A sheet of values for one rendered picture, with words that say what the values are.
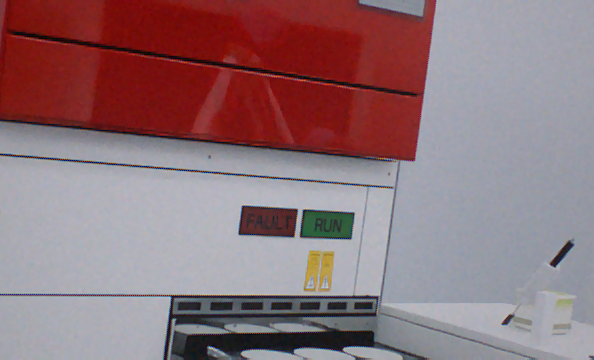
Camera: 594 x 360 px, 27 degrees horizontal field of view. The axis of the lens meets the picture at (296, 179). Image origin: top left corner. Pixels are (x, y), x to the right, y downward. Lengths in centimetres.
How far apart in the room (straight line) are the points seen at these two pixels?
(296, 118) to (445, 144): 252
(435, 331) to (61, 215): 69
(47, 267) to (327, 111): 53
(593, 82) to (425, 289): 117
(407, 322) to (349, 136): 35
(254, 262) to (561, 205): 310
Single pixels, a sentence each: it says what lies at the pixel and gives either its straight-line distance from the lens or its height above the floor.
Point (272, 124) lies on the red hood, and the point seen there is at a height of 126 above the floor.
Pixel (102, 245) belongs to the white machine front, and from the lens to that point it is 186.
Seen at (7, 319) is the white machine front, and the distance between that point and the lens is 181.
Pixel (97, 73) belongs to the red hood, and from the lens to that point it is 176.
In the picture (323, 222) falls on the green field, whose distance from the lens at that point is 211.
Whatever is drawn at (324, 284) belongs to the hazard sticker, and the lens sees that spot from 214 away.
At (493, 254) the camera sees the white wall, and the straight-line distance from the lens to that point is 475.
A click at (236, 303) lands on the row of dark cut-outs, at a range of 202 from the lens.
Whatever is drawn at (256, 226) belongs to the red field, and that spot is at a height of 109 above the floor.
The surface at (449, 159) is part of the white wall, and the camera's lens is 450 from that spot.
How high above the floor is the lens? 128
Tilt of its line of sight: 3 degrees down
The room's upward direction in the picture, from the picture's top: 7 degrees clockwise
